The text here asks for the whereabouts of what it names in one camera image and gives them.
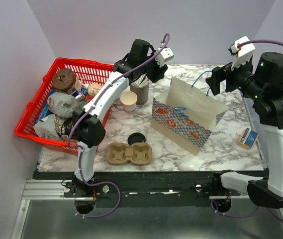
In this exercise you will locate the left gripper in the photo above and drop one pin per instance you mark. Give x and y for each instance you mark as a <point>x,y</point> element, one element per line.
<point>155,75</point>

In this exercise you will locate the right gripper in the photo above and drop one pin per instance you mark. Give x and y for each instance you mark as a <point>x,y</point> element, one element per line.
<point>214,81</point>

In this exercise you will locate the blue checkered paper bag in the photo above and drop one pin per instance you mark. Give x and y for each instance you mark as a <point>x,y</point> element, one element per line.
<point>186,115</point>

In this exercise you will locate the black plastic cup lid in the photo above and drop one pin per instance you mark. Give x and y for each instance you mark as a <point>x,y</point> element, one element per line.
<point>136,137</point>

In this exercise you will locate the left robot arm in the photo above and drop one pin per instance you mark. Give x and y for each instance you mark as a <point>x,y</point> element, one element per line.
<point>88,129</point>

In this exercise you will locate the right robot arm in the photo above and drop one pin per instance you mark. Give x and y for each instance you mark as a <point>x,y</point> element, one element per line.
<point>264,86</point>

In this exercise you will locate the bundle of white straws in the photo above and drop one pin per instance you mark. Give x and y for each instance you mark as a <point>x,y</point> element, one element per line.
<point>140,82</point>

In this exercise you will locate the grey straw holder cup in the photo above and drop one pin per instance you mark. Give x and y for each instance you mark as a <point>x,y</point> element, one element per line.
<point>142,92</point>

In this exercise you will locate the beige drink bottle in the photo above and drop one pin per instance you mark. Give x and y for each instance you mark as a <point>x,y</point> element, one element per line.
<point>93,88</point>

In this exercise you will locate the red plastic basket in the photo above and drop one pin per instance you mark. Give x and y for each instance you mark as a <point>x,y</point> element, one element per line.
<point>87,71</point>

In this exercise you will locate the red blue drink can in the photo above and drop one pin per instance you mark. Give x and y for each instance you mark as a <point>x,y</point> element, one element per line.
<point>79,94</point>

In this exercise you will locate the cardboard cup carrier tray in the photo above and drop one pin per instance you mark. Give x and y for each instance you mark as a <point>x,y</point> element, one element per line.
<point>120,153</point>

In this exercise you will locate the brown round bread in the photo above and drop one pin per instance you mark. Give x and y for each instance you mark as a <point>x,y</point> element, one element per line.
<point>64,81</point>

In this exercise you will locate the grey paper food bag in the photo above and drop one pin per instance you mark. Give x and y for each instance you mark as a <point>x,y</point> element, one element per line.
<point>62,104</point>

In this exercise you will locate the black ice cream tub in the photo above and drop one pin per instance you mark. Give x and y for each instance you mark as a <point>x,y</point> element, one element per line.
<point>66,128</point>

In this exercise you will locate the white printed food bag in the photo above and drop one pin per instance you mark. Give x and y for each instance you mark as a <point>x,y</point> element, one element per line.
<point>49,127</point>

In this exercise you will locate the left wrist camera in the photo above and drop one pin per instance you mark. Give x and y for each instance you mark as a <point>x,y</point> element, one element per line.
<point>164,56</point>

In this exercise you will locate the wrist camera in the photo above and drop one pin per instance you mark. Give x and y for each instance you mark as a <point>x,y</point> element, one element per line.
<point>243,53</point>
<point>164,56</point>

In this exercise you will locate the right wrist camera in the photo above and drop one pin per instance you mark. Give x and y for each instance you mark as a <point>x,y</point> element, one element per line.
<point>243,53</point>

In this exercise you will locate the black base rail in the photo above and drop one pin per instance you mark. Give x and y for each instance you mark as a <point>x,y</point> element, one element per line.
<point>142,189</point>

